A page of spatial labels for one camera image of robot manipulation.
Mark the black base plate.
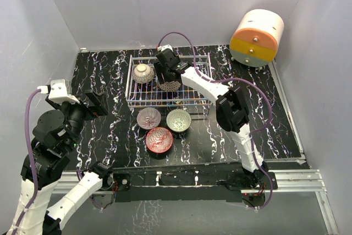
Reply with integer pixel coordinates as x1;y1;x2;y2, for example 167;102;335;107
113;162;278;206

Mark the round drawer cabinet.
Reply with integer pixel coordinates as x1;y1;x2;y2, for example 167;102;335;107
229;9;284;68

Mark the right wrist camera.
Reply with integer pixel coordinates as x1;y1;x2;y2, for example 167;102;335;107
157;44;173;52

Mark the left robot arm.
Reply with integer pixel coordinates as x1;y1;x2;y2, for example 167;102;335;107
7;86;114;234

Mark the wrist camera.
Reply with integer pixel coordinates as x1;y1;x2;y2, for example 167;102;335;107
37;79;80;105
157;44;173;52

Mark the red patterned bowl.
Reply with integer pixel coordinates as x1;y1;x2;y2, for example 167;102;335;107
145;127;174;154

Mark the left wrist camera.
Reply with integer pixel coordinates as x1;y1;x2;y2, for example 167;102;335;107
37;79;80;105

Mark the brown scale patterned bowl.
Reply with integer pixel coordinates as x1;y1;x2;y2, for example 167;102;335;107
159;81;181;92

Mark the white wire dish rack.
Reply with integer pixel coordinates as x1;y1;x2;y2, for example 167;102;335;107
125;52;214;107

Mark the brown spoke patterned bowl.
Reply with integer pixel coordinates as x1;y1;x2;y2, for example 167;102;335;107
132;64;155;84

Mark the aluminium frame rail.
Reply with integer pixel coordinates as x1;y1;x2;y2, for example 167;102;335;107
53;62;339;234

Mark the purple striped bowl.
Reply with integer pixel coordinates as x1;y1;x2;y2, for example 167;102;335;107
136;107;161;130

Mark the green patterned bowl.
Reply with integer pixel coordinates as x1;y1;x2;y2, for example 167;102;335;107
166;109;191;133

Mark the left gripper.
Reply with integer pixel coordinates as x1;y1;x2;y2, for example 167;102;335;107
48;89;108;150

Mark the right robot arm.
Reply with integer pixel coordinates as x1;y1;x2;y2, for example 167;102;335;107
154;46;267;189

